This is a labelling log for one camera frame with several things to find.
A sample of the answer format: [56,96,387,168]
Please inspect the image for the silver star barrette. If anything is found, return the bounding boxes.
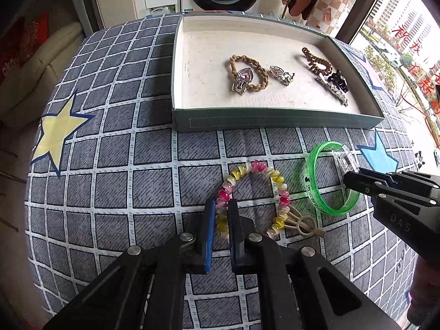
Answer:
[314,76,349,106]

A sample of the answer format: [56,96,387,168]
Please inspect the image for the checked star tablecloth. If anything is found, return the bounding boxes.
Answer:
[26,13,424,330]

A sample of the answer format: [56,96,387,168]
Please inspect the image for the brown slippers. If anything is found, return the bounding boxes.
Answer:
[288,0,321,18]

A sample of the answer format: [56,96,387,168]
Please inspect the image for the beige hair clip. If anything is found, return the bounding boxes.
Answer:
[284,206,327,240]

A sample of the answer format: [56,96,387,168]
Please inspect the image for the shallow green cardboard box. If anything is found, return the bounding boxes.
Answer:
[171,13,385,134]

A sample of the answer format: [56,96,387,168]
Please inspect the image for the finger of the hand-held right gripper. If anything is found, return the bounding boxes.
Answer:
[343,174,440,200]
[358,168,440,190]

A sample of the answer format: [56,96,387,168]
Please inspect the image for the black claw hair clip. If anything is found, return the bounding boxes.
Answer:
[323,70,350,93]

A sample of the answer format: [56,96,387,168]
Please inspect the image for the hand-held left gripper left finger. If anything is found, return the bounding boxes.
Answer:
[43,199,217,330]

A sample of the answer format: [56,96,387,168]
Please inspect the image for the pink checkered rolled mat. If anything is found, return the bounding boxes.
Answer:
[309,0,352,35]

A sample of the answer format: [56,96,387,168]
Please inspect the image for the clear plastic hair clip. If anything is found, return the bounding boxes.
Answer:
[331,149,362,175]

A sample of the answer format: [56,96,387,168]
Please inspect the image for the silver rhinestone hair clip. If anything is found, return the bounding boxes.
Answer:
[269,65,296,86]

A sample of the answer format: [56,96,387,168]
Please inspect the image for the brown coil hair tie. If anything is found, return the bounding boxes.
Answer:
[301,47,334,75]

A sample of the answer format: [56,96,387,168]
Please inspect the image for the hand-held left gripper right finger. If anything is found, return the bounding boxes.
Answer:
[227,198,410,330]

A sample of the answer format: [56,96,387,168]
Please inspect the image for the person's right forearm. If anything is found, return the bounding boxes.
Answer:
[407,257,440,328]

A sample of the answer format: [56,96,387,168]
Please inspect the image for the pink yellow beaded bracelet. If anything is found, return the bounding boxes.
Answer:
[214,160,291,240]

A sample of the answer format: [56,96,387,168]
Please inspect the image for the green translucent bangle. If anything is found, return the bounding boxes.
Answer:
[305,141,361,216]

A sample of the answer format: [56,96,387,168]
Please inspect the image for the red cushion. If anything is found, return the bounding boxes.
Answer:
[24,11,50,47]

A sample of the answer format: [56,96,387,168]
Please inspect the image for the red lettered window decals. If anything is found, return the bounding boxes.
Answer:
[390,24,440,117]

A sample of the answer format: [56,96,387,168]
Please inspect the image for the cream sofa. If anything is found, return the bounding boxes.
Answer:
[0,21,85,122]

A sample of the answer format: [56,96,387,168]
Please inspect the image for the braided brown hair tie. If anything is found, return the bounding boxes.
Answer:
[226,54,271,94]

